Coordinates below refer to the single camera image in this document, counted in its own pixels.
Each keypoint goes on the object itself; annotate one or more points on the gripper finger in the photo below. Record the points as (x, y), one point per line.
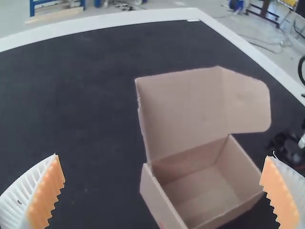
(28, 200)
(283, 195)

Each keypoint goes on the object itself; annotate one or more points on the black square fan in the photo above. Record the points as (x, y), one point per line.
(288, 148)

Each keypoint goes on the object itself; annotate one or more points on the cardboard box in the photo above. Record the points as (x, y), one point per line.
(190, 107)

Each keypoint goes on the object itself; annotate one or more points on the black mat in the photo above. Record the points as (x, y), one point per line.
(71, 95)

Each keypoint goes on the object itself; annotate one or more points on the wooden plank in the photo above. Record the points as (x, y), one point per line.
(54, 15)

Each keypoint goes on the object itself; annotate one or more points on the blue metal frame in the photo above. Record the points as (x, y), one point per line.
(33, 6)

